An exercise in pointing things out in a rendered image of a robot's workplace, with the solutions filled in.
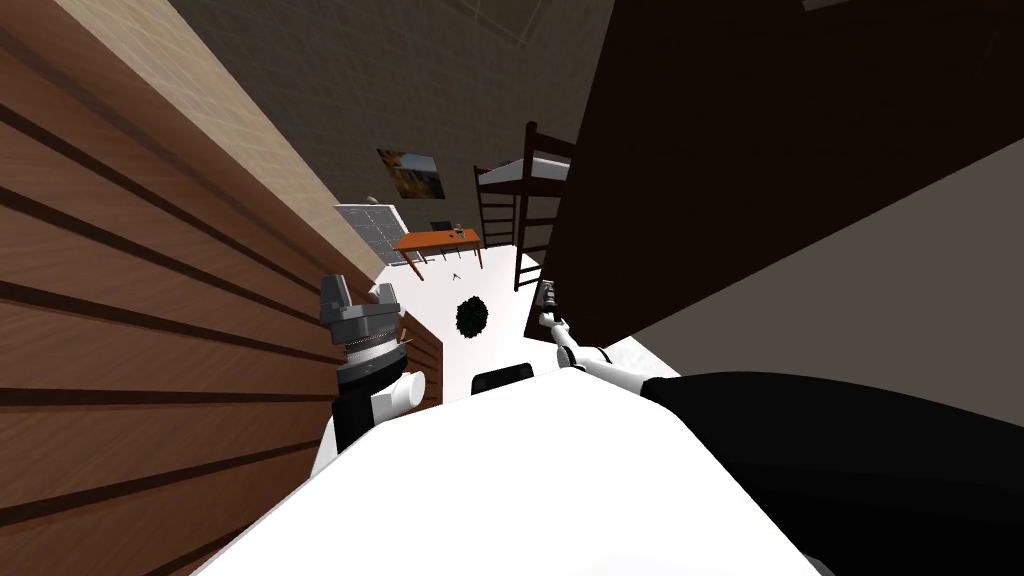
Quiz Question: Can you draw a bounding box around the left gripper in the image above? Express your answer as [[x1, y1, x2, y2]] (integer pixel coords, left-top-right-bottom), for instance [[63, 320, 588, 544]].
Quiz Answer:
[[319, 273, 403, 347]]

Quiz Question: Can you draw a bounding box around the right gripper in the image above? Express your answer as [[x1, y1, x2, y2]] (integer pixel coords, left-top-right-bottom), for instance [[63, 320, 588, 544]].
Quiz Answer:
[[536, 279, 568, 329]]

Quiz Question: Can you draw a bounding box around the white gridded window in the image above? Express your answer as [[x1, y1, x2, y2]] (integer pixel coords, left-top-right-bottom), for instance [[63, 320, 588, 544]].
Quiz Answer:
[[333, 203, 418, 268]]

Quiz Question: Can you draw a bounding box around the dark round plant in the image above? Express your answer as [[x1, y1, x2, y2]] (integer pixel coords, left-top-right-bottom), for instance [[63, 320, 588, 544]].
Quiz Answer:
[[455, 295, 492, 340]]

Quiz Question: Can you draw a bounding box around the orange wooden table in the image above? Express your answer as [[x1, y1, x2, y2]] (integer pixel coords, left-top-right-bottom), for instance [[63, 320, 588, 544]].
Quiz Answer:
[[392, 227, 486, 282]]

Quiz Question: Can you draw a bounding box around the dark wooden bunk bed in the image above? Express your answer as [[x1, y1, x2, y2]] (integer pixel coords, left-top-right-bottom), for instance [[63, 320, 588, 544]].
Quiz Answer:
[[472, 120, 579, 293]]

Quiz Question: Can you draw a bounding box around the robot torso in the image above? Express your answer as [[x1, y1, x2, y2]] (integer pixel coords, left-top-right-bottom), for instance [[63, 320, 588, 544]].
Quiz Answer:
[[190, 363, 827, 576]]

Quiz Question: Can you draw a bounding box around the brown wooden drawer cabinet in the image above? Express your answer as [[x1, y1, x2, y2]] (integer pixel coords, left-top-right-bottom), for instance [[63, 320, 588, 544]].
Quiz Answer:
[[0, 0, 446, 576]]

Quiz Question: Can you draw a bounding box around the dark brown wardrobe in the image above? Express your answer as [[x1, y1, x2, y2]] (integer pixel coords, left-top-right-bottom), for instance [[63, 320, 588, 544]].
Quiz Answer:
[[523, 0, 1024, 348]]

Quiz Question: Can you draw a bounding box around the orange wall picture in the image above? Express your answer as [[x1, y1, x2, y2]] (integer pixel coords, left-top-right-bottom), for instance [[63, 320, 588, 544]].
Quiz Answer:
[[376, 147, 448, 201]]

